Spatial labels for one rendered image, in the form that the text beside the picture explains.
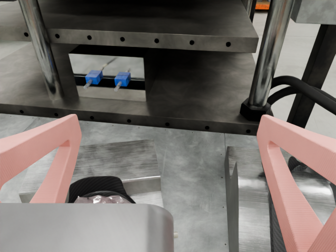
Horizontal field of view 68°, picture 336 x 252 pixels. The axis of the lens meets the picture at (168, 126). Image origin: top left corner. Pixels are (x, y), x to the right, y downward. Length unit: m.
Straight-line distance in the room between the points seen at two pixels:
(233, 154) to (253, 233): 0.23
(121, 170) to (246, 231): 0.25
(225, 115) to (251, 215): 0.50
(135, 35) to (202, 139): 0.40
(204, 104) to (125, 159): 0.49
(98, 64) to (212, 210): 0.63
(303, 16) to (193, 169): 0.58
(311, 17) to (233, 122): 0.40
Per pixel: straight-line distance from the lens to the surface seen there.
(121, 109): 0.92
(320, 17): 0.95
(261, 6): 6.27
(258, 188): 0.47
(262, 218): 0.46
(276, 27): 0.78
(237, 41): 0.85
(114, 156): 0.54
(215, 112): 0.90
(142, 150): 0.55
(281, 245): 0.47
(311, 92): 0.83
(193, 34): 0.84
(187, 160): 0.68
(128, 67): 0.90
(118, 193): 0.53
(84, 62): 0.96
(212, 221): 0.57
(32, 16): 0.95
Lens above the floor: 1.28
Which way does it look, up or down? 37 degrees down
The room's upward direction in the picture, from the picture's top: straight up
